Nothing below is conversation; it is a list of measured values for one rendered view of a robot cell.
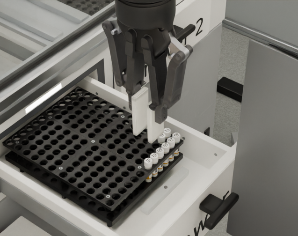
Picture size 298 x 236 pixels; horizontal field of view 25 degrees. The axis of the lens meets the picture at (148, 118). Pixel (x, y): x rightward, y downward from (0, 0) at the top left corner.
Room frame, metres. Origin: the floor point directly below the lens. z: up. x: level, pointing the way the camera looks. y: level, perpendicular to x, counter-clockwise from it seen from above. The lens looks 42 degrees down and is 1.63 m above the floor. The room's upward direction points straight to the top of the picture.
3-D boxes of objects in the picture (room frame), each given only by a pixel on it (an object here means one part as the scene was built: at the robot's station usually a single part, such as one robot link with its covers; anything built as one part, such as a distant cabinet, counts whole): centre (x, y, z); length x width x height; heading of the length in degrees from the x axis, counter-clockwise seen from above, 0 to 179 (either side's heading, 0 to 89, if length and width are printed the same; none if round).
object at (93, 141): (0.77, 0.09, 0.87); 0.22 x 0.18 x 0.06; 52
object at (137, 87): (0.74, 0.03, 1.03); 0.03 x 0.01 x 0.05; 52
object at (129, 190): (0.71, 0.01, 0.90); 0.18 x 0.02 x 0.01; 142
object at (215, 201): (0.63, -0.09, 0.91); 0.07 x 0.04 x 0.01; 142
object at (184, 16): (1.08, -0.03, 0.87); 0.29 x 0.02 x 0.11; 142
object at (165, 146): (0.75, -0.03, 0.89); 0.01 x 0.01 x 0.05
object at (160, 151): (0.74, -0.02, 0.89); 0.01 x 0.01 x 0.05
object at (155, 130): (0.71, -0.01, 1.00); 0.03 x 0.01 x 0.07; 142
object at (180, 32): (1.06, -0.05, 0.91); 0.07 x 0.04 x 0.01; 142
